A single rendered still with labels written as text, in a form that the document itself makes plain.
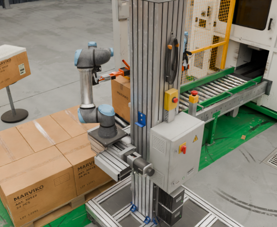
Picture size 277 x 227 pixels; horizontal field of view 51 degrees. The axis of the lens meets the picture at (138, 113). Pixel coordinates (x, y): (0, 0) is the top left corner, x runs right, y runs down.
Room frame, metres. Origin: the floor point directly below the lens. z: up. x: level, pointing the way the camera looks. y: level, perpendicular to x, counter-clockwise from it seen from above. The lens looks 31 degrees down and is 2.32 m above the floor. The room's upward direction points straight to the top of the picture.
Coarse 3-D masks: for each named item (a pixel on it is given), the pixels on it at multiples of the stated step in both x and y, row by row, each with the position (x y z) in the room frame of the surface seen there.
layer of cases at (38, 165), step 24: (48, 120) 2.80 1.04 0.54; (72, 120) 2.80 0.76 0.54; (0, 144) 2.35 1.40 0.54; (24, 144) 2.35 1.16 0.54; (48, 144) 2.35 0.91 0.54; (72, 144) 2.35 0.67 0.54; (0, 168) 1.98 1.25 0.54; (24, 168) 1.98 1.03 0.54; (48, 168) 1.98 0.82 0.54; (72, 168) 2.02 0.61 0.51; (96, 168) 2.17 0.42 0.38; (0, 192) 1.91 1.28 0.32; (24, 192) 1.74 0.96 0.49; (48, 192) 1.86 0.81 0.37; (72, 192) 2.00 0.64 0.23; (24, 216) 1.71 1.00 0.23
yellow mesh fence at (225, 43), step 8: (232, 0) 4.31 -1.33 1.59; (232, 8) 4.30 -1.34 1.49; (192, 16) 3.82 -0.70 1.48; (208, 16) 4.01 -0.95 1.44; (232, 16) 4.32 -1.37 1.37; (200, 32) 3.93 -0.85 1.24; (192, 40) 3.84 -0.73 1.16; (224, 40) 4.28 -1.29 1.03; (200, 48) 3.96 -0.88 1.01; (208, 48) 4.05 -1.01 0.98; (224, 48) 4.31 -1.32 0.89; (224, 56) 4.30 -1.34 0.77; (200, 64) 3.98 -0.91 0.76; (224, 64) 4.31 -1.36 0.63; (184, 80) 3.78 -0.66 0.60
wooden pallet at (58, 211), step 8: (104, 184) 2.31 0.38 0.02; (112, 184) 2.31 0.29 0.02; (88, 192) 2.19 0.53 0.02; (96, 192) 2.19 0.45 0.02; (72, 200) 1.98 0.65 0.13; (80, 200) 2.04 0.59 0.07; (88, 200) 2.09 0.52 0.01; (56, 208) 1.88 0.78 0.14; (64, 208) 1.98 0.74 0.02; (72, 208) 1.98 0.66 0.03; (40, 216) 1.79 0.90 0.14; (48, 216) 1.88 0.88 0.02; (56, 216) 1.88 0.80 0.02; (24, 224) 1.70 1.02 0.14; (32, 224) 1.74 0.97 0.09; (40, 224) 1.79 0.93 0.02
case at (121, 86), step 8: (112, 80) 2.75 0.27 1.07; (120, 80) 2.71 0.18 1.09; (128, 80) 2.71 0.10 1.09; (112, 88) 2.76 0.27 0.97; (120, 88) 2.64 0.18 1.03; (128, 88) 2.54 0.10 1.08; (112, 96) 2.76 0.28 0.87; (120, 96) 2.64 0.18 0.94; (128, 96) 2.54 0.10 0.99; (112, 104) 2.77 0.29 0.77; (120, 104) 2.65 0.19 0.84; (128, 104) 2.54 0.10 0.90; (120, 112) 2.65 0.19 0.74; (128, 112) 2.54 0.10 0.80; (128, 120) 2.55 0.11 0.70
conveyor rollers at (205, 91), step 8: (216, 80) 3.93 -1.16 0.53; (224, 80) 3.93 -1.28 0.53; (232, 80) 3.92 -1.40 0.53; (240, 80) 3.92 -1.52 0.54; (200, 88) 3.62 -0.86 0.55; (208, 88) 3.62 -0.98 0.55; (216, 88) 3.62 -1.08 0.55; (224, 88) 3.62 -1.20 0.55; (184, 96) 3.38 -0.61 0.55; (200, 96) 3.38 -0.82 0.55; (208, 96) 3.38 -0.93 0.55; (184, 104) 3.21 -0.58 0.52; (120, 120) 2.79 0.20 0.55
